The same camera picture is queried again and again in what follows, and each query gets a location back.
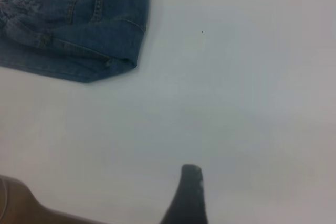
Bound blue denim kids pants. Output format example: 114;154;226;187
0;0;152;83

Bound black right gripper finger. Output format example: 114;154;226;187
160;164;209;224

